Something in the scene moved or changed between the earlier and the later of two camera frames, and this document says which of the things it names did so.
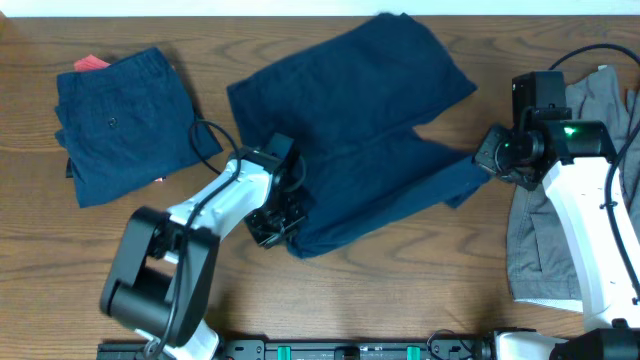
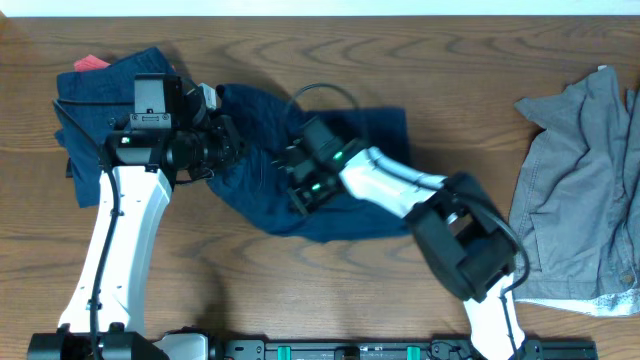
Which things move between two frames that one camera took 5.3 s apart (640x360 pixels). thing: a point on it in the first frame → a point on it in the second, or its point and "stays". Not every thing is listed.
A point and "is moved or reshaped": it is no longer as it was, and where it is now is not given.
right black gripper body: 500,153 → 308,193
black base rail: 441,347 stays
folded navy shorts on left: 124,123 stays
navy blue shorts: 352,104 is moved or reshaped
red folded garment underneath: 90,62 stays
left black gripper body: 272,228 → 230,145
